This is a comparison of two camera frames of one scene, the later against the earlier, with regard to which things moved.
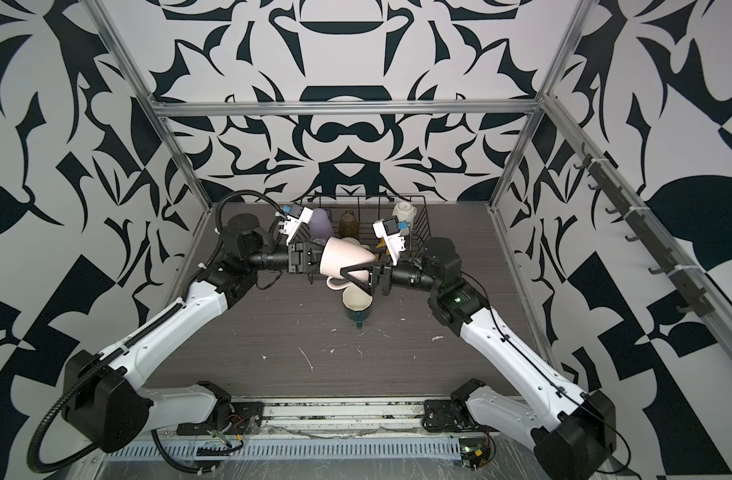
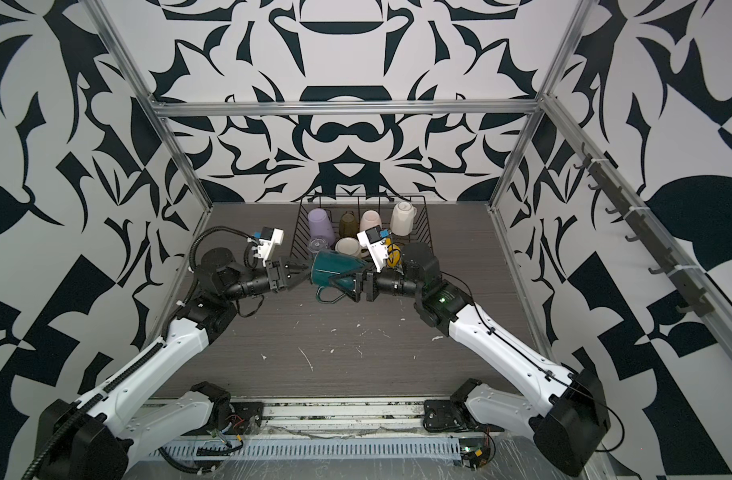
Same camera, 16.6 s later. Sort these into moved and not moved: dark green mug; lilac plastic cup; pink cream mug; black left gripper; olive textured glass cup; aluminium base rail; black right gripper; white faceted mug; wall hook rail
Moved: dark green mug; pink cream mug; black left gripper
Not moved: white faceted mug; aluminium base rail; black right gripper; olive textured glass cup; lilac plastic cup; wall hook rail
